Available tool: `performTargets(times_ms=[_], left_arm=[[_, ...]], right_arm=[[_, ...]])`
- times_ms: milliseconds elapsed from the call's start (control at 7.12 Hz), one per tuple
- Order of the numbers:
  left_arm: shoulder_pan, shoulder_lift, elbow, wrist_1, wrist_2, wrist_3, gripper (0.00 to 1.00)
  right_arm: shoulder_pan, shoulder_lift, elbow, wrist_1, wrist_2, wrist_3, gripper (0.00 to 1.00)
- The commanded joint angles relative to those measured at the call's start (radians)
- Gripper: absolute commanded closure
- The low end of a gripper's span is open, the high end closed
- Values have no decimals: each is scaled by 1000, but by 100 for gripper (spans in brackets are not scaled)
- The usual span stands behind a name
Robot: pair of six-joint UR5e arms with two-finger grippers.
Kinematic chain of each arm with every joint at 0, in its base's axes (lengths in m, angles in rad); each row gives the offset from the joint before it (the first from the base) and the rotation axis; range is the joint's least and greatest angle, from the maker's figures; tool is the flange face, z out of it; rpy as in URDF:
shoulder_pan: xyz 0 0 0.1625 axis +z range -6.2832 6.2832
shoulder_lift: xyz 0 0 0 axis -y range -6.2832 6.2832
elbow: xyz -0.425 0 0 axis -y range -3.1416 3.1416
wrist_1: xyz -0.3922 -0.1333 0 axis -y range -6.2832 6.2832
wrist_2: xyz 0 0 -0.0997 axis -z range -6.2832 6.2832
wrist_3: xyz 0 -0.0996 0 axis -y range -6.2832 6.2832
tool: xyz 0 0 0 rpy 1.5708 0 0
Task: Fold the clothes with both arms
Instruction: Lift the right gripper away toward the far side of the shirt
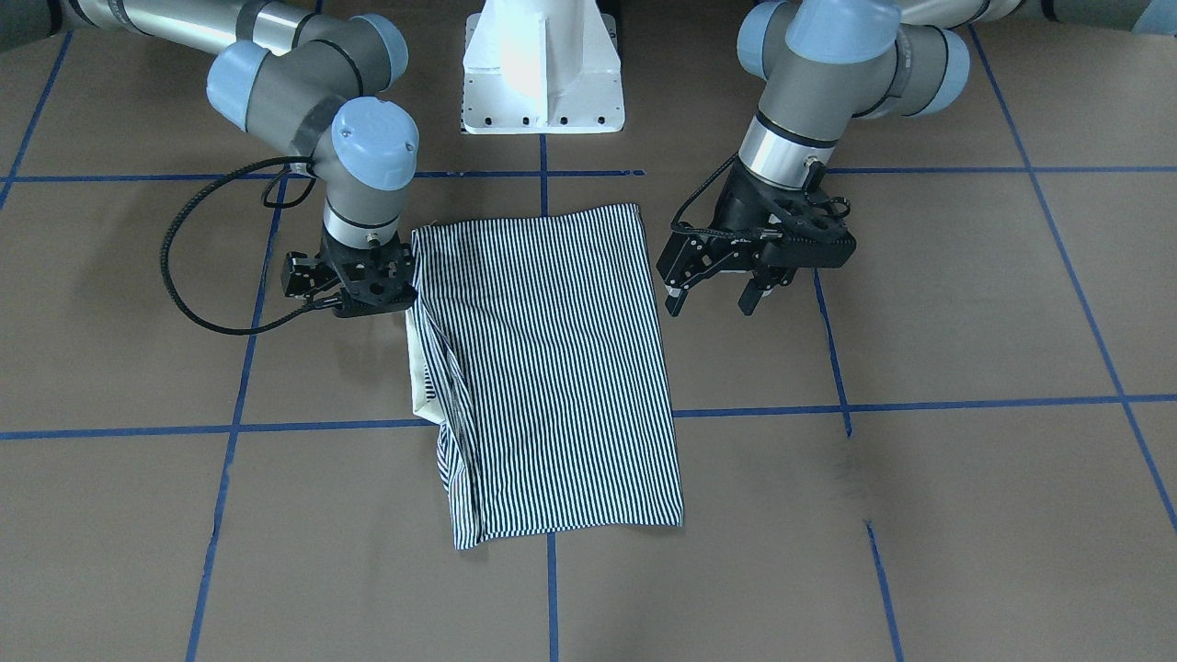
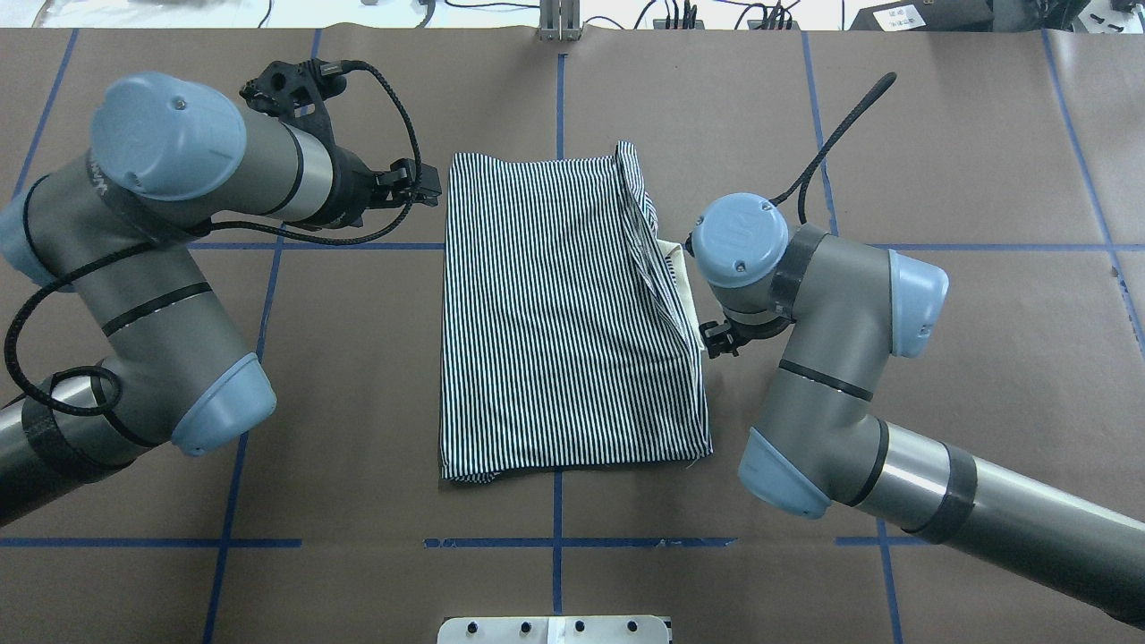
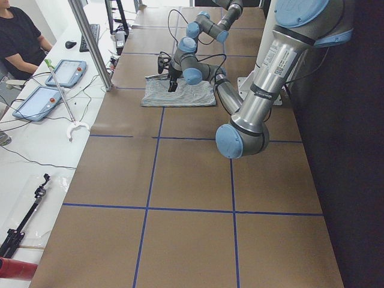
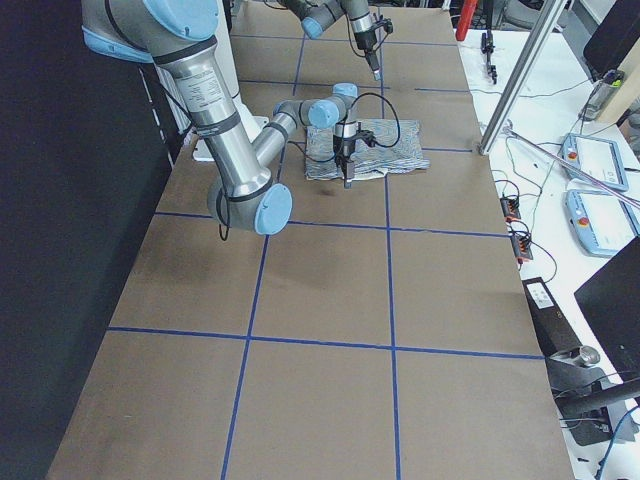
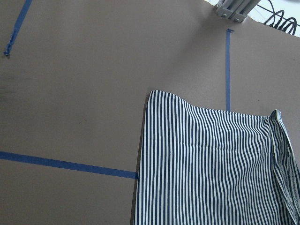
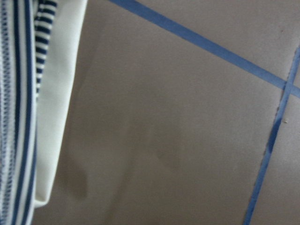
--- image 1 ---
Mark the blue white striped polo shirt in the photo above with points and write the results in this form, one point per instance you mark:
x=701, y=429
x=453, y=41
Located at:
x=535, y=346

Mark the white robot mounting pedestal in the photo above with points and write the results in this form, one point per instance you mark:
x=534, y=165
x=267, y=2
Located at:
x=543, y=67

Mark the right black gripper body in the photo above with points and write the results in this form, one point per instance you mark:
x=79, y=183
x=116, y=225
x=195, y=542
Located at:
x=302, y=274

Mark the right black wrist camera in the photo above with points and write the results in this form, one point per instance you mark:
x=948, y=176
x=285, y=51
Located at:
x=382, y=276

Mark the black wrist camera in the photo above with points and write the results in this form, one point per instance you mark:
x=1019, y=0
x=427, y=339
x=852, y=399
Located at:
x=807, y=230
x=382, y=276

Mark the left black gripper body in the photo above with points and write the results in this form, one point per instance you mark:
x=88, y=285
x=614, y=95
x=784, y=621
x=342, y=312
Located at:
x=737, y=207

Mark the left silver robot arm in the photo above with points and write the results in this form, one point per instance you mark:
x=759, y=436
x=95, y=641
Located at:
x=825, y=63

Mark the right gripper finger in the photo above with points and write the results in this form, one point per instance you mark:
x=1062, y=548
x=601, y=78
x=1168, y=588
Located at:
x=313, y=302
x=305, y=277

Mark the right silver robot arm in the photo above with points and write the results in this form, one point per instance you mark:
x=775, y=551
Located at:
x=308, y=86

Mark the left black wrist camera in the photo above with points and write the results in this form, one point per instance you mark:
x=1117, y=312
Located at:
x=807, y=230

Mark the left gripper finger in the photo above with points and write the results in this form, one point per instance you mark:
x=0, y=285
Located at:
x=764, y=279
x=694, y=255

